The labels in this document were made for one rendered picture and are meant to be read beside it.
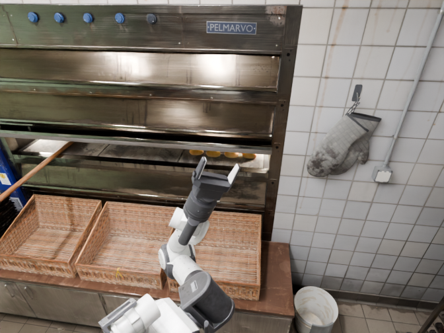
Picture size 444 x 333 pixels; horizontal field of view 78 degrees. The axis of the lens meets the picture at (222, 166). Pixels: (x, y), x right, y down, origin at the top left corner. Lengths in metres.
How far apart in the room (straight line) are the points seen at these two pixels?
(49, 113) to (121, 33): 0.73
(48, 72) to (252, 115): 1.19
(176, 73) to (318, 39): 0.73
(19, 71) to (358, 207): 2.23
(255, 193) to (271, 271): 0.53
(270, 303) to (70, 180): 1.61
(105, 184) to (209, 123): 0.92
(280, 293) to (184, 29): 1.60
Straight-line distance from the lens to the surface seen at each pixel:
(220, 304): 0.92
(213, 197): 0.82
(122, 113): 1.80
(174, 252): 1.12
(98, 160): 2.06
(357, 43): 1.56
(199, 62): 1.56
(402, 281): 2.65
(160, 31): 1.59
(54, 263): 2.12
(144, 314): 0.77
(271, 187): 1.83
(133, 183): 2.05
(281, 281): 1.96
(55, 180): 2.36
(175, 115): 1.68
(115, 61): 1.72
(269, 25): 1.50
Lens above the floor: 2.15
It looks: 32 degrees down
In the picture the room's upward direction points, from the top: straight up
